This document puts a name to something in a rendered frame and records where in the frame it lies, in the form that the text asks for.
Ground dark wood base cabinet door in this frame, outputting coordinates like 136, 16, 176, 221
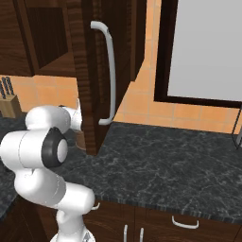
82, 200, 136, 242

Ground brown basket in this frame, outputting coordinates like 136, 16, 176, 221
75, 129, 88, 151

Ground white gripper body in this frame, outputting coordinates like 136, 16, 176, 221
75, 97, 84, 131

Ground dark knife handle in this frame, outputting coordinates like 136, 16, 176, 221
0, 79, 8, 99
5, 76, 15, 96

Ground dark wood drawer front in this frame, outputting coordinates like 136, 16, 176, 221
134, 206, 242, 242

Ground dark wire stand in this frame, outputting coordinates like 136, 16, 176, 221
231, 103, 242, 149

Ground wooden knife block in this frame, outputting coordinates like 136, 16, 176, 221
0, 94, 23, 119

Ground dark wood neighbouring wall cabinet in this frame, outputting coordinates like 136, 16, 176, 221
130, 0, 147, 82

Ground white curved cabinet door handle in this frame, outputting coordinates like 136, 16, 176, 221
90, 20, 117, 127

